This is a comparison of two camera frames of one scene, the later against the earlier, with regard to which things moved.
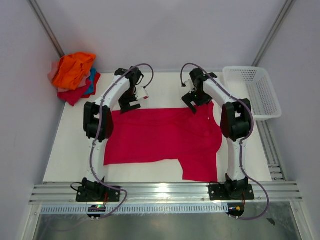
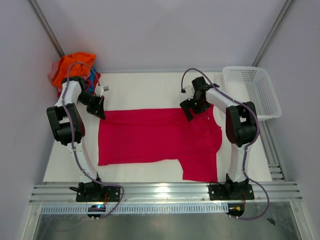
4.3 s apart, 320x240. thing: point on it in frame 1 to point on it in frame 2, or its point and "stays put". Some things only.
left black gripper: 125,105 to 98,109
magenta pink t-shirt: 148,134 stays put
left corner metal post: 46,26 stays put
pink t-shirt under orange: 55,65 stays put
